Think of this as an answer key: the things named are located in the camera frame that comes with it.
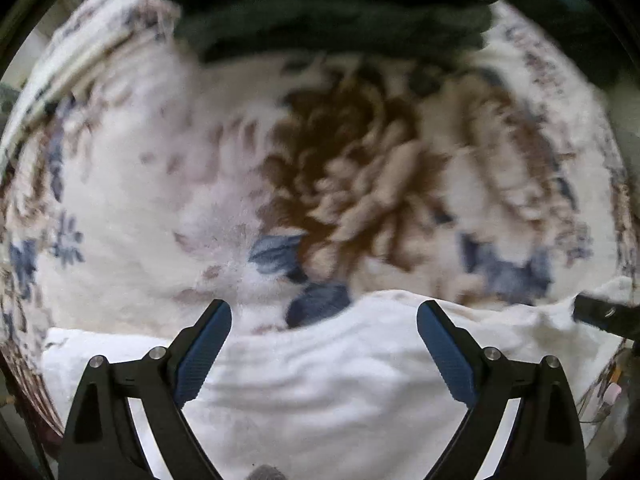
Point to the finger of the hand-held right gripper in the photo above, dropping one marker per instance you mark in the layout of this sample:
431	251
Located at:
607	315

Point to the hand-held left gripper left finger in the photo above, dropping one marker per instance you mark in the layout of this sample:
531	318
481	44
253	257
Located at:
202	355

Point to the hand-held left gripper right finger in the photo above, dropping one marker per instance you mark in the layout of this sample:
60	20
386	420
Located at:
447	355

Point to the white pants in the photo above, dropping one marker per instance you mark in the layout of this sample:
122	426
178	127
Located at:
325	385

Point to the floral blanket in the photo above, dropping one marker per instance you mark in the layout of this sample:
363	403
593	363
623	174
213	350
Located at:
150	185

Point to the large dark green pillow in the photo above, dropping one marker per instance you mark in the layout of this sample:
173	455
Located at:
325	27

